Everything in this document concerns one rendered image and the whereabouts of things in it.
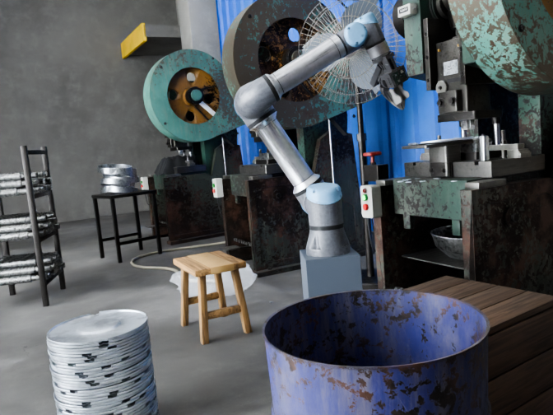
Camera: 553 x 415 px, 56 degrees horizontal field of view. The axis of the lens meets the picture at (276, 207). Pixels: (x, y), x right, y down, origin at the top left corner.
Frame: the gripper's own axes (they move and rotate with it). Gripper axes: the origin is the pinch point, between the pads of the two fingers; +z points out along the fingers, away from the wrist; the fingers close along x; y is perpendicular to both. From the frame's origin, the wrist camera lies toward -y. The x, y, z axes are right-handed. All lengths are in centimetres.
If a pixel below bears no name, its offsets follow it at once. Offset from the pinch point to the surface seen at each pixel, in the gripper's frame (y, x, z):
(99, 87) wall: -655, -22, -115
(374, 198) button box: -18.4, -17.3, 31.1
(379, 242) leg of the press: -22, -22, 50
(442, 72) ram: -6.0, 27.6, -1.3
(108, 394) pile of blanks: 19, -135, 21
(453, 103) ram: 2.5, 19.9, 9.4
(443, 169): 3.1, 3.6, 28.9
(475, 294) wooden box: 49, -35, 48
